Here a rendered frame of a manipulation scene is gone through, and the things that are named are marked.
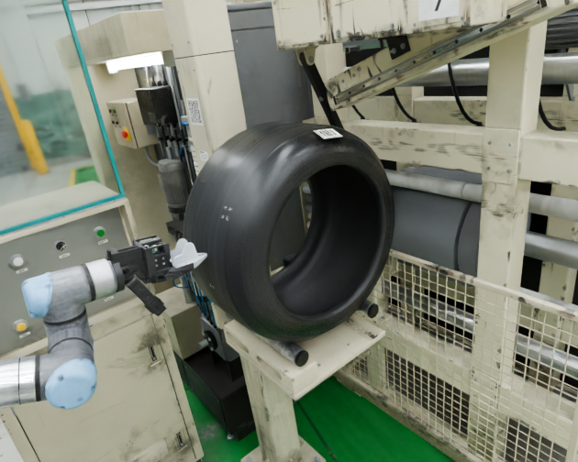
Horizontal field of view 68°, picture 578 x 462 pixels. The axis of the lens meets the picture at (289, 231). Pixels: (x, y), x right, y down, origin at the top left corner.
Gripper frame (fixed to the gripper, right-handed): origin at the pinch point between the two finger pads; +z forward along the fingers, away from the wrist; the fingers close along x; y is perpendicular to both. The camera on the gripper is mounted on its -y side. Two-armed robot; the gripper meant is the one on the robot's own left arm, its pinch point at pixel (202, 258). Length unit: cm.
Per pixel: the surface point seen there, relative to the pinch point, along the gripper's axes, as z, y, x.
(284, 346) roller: 18.3, -28.7, -6.1
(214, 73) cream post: 21, 41, 25
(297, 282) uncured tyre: 39.6, -24.3, 14.0
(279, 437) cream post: 37, -96, 25
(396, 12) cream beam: 41, 51, -20
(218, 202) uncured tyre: 4.8, 13.0, -1.6
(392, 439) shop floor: 84, -113, 6
